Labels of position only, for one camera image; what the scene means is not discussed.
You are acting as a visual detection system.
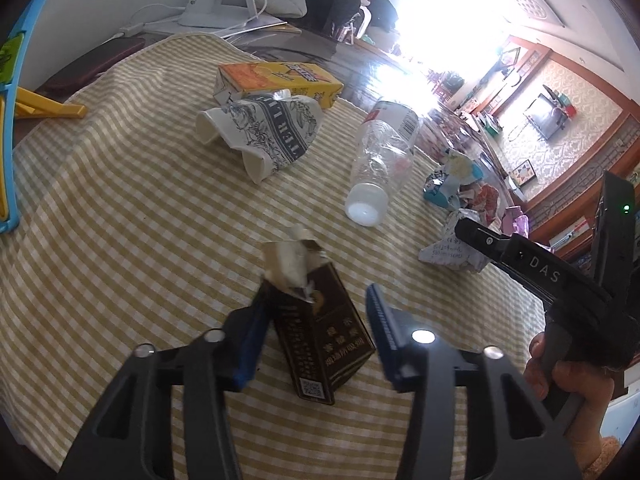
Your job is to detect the paper sheets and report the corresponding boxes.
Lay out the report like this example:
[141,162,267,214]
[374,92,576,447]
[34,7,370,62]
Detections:
[220,12,303,41]

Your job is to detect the person's right hand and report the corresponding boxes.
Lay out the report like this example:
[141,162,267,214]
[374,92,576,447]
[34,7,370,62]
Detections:
[522,332,616,467]

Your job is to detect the clear plastic bottle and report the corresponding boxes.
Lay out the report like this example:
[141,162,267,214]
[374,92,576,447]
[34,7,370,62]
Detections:
[345,99,420,227]

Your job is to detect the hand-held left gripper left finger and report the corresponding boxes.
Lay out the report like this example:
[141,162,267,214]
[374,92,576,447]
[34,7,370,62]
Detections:
[60,287,274,480]

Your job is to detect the wall television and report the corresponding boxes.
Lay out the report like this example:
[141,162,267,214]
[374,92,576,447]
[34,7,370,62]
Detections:
[527,94,563,141]

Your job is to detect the pink foil wrapper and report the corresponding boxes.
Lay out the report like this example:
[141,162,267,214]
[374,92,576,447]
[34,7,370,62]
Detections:
[502,205,530,238]

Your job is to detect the ceiling light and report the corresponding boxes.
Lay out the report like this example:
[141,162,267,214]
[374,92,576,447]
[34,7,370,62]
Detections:
[505,0,563,26]

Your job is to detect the wall shelf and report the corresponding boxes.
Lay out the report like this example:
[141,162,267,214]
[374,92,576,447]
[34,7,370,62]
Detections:
[545,85,578,118]

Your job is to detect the white paper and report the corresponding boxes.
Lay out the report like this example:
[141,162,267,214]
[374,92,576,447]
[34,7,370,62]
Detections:
[419,210,493,275]

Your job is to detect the red white crumpled wrapper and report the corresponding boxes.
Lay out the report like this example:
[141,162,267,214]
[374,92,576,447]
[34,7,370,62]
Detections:
[460,182,501,221]

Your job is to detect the yellow plastic stand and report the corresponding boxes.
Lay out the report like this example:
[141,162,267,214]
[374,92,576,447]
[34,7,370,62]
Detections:
[15,86,87,120]

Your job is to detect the person's right forearm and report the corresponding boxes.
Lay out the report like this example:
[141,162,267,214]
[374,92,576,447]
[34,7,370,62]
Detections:
[575,432,632,480]

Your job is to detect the brown cigarette box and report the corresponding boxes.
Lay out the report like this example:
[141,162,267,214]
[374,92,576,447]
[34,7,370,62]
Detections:
[260,225,377,405]

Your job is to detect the printed crumpled paper cup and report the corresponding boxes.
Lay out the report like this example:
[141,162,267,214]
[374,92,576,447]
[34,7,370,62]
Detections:
[196,95,323,184]

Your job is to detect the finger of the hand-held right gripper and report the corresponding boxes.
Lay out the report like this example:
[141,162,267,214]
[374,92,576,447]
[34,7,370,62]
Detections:
[454,217,516,272]

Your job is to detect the white cable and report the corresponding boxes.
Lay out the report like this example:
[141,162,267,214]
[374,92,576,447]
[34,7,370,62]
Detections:
[116,2,188,38]

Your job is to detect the yellow checked cloth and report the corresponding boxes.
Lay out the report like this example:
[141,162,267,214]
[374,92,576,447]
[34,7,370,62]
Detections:
[12,30,551,480]

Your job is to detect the wooden television cabinet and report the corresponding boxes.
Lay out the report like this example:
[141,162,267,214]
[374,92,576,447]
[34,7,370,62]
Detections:
[465,110,531,196]

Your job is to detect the small framed picture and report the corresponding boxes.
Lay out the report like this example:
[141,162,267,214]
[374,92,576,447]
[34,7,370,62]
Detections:
[510,160,538,188]

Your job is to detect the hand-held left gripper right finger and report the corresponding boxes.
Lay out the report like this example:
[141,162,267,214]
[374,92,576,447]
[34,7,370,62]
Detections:
[365,284,583,480]

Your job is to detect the yellow drink carton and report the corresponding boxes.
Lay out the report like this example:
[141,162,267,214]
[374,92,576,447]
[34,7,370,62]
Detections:
[215,61,345,110]

